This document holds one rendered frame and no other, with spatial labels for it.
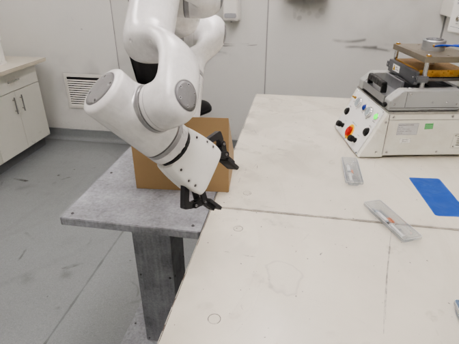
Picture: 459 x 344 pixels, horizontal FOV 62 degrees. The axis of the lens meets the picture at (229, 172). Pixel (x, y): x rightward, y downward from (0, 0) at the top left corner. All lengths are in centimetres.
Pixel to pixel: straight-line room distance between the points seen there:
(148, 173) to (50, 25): 252
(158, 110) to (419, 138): 116
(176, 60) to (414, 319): 67
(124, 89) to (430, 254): 82
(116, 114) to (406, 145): 117
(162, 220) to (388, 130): 86
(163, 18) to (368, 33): 244
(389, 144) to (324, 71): 163
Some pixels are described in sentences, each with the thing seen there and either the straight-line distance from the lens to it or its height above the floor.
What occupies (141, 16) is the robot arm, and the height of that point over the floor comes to 130.
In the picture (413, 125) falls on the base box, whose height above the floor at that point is 88.
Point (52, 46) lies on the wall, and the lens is 363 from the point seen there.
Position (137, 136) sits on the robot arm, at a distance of 62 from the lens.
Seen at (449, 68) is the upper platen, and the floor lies 106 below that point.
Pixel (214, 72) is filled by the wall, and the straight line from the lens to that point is 313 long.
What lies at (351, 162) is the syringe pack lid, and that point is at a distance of 141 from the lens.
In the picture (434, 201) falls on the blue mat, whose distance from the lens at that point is 132.
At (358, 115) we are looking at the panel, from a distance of 164.
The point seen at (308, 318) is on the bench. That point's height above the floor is 75.
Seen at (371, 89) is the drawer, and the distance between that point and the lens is 162.
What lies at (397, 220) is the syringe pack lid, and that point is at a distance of 114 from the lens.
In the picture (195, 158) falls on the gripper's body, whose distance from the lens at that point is 69.
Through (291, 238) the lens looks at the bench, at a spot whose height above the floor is 75.
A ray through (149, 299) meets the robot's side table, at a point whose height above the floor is 25.
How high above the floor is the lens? 137
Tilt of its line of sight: 28 degrees down
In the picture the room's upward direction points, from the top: straight up
